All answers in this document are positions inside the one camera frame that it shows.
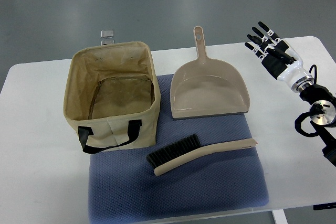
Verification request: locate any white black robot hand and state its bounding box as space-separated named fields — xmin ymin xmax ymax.
xmin=245 ymin=21 xmax=316 ymax=93

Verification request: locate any pink hand broom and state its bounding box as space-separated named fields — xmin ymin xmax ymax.
xmin=146 ymin=134 xmax=257 ymax=176

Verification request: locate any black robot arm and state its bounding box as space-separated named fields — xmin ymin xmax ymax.
xmin=295 ymin=65 xmax=335 ymax=165

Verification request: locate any yellow fabric bag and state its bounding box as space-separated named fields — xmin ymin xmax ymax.
xmin=63 ymin=41 xmax=161 ymax=154

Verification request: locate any pink dustpan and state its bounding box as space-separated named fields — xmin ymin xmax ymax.
xmin=170 ymin=26 xmax=250 ymax=119

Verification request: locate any black table control panel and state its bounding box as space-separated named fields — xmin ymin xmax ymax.
xmin=313 ymin=202 xmax=336 ymax=211

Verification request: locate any metal floor socket plate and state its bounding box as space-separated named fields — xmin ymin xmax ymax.
xmin=100 ymin=30 xmax=114 ymax=46

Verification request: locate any blue mesh cushion mat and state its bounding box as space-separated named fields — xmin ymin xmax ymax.
xmin=88 ymin=75 xmax=269 ymax=223

